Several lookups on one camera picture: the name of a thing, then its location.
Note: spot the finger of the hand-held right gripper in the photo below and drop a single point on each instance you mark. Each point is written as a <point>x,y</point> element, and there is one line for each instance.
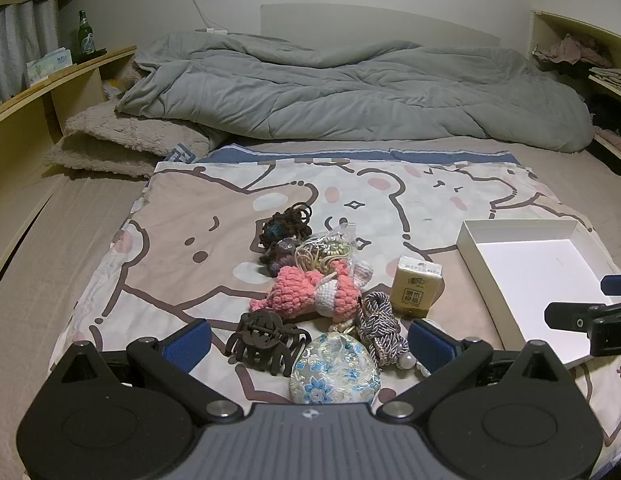
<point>570,316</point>
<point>615,285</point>

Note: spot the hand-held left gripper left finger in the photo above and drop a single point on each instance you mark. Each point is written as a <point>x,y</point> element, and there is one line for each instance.
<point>190,345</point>

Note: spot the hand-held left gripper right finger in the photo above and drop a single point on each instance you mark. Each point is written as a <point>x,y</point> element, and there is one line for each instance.
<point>430,345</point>

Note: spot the yellow tissue pack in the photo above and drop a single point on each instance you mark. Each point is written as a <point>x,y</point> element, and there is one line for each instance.
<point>415,290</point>

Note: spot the white cardboard box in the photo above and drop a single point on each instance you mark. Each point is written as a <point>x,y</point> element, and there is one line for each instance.
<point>530,270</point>

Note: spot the brown hair claw clip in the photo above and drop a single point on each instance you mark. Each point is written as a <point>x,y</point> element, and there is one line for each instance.
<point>263,345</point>

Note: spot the floral embroidered round pouch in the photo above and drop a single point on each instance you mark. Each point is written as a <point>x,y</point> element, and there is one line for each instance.
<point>335,370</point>

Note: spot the pale crochet piece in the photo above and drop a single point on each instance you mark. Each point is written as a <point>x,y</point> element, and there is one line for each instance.
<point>361,272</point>

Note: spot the pink white crochet toy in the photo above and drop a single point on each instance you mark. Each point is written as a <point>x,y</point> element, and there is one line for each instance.
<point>295,290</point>

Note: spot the purple knit scrunchie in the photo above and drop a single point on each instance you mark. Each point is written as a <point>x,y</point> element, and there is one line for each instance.
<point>283,252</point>

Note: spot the bear printed blanket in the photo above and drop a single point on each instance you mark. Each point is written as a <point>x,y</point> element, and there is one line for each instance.
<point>190,220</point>

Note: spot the pink folded clothes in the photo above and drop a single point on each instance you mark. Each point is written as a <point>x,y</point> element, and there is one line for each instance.
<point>613,137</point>

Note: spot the beige bed sheet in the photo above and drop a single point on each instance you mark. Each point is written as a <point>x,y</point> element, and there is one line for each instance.
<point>40,260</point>

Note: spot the dark clothes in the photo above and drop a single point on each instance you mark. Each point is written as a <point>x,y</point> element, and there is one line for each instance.
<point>610,110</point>

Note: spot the beige folded clothes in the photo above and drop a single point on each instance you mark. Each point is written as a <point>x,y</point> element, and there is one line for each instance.
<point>613,75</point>

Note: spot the beige fluffy blanket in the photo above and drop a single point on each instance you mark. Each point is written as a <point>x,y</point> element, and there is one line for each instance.
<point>120,140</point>

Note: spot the pink garment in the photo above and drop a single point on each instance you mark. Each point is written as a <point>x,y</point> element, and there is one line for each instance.
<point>565,50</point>

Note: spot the grey duvet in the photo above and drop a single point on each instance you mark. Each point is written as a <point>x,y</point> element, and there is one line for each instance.
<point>340,90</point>

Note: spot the wooden bedside shelf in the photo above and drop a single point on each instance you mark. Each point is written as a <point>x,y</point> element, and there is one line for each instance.
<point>20,125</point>

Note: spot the white tissue packet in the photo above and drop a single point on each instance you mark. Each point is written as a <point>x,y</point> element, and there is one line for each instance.
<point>48,65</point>

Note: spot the white charger plug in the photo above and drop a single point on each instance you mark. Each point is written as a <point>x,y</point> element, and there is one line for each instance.
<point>213,31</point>

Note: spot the green glass bottle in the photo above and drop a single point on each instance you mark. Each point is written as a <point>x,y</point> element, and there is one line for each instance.
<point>85,40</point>

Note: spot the grey curtain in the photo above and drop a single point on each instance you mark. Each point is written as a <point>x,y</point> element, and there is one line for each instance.
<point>20,35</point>

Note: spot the cream wall shelf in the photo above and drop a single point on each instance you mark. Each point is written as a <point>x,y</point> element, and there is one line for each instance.
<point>565,22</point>

